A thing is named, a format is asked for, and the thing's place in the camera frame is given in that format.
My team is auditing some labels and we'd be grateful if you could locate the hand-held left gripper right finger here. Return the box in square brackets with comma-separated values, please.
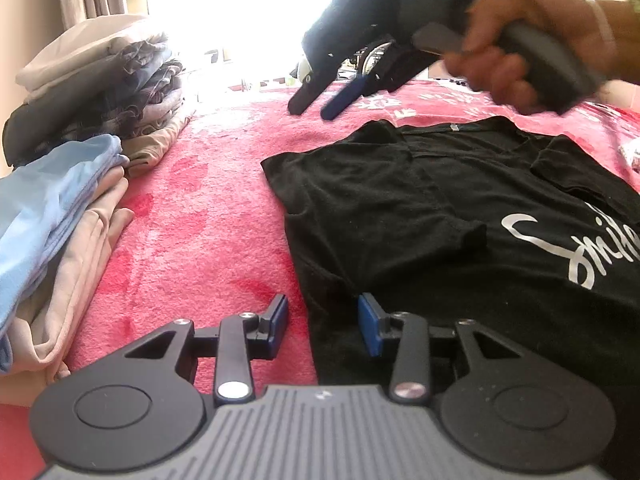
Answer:
[357, 292, 526, 404]

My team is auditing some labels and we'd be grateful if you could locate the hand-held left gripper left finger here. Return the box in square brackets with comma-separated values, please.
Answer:
[125, 293, 289, 407]

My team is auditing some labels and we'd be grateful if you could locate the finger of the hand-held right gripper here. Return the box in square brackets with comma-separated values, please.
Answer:
[320, 74, 374, 121]
[288, 66, 334, 115]

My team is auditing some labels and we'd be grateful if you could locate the black printed t-shirt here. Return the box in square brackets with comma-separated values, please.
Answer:
[261, 116, 640, 480]

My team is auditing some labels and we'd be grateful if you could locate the person's right forearm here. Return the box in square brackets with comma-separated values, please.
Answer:
[595, 0, 640, 86]

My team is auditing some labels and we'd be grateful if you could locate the stack of folded clothes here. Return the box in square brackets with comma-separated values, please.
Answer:
[80, 40, 186, 138]

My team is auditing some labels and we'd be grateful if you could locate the person's right hand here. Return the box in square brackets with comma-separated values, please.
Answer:
[444, 0, 618, 116]

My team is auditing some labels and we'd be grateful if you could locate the black wheelchair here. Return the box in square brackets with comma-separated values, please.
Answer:
[345, 40, 396, 81]

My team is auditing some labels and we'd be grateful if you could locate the pink floral blanket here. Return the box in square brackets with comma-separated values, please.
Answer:
[0, 77, 640, 480]

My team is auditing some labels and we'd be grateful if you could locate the tan folded garment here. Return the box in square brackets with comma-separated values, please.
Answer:
[120, 105, 197, 178]

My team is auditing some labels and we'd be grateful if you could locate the white wristband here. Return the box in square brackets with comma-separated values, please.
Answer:
[582, 0, 618, 56]

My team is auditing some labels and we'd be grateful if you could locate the beige folded garment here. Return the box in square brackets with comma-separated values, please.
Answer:
[0, 165, 137, 381]

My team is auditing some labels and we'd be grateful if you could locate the pale grey folded garment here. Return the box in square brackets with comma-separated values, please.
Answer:
[15, 14, 171, 92]

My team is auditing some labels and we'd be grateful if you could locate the dark grey folded garment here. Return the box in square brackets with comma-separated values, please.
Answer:
[1, 91, 131, 168]

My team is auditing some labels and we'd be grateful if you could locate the light blue folded garment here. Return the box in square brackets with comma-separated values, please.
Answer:
[0, 134, 131, 333]

